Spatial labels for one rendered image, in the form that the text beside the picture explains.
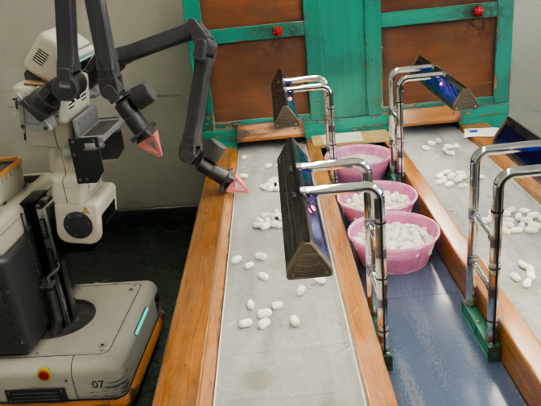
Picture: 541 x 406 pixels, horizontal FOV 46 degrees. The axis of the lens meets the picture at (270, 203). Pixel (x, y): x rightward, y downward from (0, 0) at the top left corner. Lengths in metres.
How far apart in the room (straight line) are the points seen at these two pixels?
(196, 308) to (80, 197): 0.84
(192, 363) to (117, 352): 1.02
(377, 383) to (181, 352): 0.43
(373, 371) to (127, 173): 2.89
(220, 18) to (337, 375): 1.76
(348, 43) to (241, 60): 0.46
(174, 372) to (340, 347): 0.36
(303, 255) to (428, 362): 0.54
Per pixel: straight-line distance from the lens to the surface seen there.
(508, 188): 2.28
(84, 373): 2.40
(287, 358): 1.42
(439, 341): 1.58
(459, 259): 1.75
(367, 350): 1.39
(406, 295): 1.75
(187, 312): 1.58
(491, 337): 1.51
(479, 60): 2.91
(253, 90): 2.78
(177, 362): 1.42
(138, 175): 3.98
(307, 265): 1.08
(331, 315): 1.55
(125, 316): 2.59
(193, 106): 2.25
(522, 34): 3.82
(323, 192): 1.26
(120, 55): 2.39
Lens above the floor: 1.57
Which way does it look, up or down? 22 degrees down
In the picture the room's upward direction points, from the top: 6 degrees counter-clockwise
